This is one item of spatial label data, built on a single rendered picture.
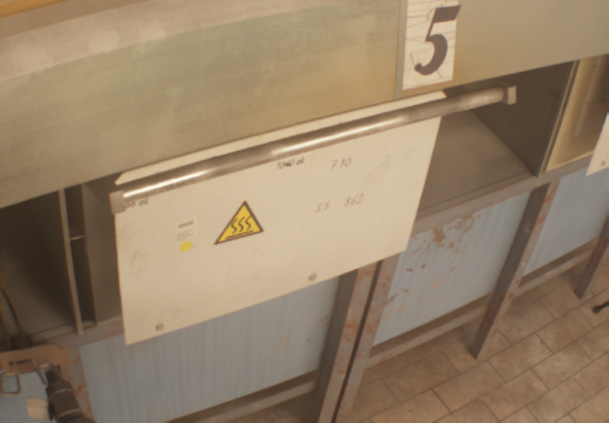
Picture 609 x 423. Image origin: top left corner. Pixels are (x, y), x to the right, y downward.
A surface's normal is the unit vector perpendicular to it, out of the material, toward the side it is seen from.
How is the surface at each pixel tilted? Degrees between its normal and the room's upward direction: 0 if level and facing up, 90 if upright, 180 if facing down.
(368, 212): 90
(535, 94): 90
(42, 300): 0
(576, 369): 0
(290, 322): 90
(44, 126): 80
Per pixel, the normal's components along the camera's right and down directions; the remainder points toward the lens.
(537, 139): -0.86, 0.25
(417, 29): 0.51, 0.47
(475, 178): 0.11, -0.75
